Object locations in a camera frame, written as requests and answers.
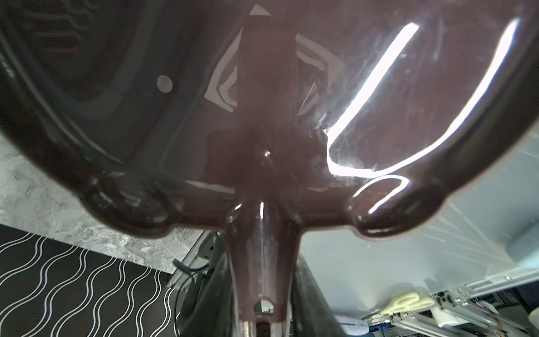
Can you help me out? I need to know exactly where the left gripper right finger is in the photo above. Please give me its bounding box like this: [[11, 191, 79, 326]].
[[291, 256, 345, 337]]

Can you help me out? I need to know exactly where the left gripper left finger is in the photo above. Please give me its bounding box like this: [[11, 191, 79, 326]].
[[181, 254, 234, 337]]

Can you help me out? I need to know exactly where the brown plastic dustpan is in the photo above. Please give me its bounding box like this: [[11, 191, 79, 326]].
[[1, 1, 538, 336]]

